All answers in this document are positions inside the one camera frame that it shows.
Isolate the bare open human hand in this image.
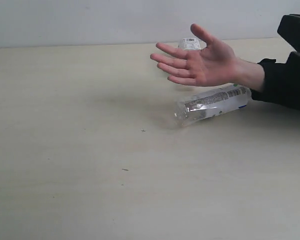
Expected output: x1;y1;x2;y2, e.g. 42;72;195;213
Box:
150;23;265;92

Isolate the small clear white-label bottle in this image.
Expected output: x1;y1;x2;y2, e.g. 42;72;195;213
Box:
177;37;207;51

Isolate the clear bottle barcode label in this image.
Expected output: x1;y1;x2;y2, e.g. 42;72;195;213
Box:
174;84;252;126

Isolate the black sleeved forearm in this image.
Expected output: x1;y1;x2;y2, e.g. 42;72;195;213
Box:
251;58;300;111

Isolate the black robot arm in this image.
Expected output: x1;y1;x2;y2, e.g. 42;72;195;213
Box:
277;13;300;57

